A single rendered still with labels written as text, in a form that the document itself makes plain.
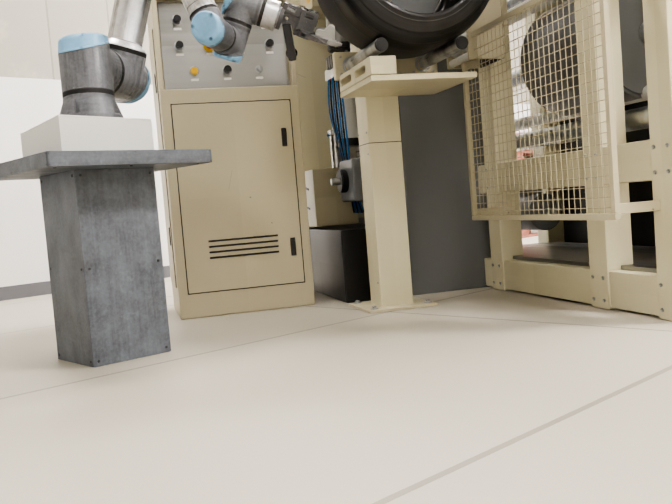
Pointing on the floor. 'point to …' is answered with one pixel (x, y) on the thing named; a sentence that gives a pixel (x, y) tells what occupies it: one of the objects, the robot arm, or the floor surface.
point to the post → (384, 199)
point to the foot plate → (391, 306)
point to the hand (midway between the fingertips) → (337, 45)
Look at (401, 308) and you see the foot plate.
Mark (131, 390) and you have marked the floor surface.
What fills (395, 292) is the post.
